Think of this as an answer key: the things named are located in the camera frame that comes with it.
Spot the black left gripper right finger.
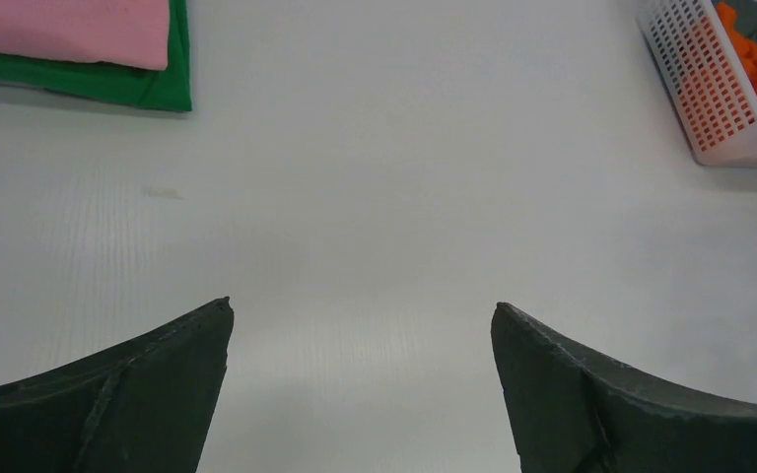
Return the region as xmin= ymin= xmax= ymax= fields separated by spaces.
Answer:
xmin=491 ymin=303 xmax=757 ymax=472

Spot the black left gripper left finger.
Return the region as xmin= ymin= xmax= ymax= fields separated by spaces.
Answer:
xmin=0 ymin=298 xmax=234 ymax=472

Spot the green folded t shirt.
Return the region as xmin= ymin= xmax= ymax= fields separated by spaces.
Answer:
xmin=0 ymin=1 xmax=192 ymax=112

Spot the white plastic basket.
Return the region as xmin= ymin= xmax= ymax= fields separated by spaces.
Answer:
xmin=638 ymin=1 xmax=757 ymax=168

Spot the pink folded t shirt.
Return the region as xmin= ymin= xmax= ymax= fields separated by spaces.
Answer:
xmin=0 ymin=1 xmax=171 ymax=71

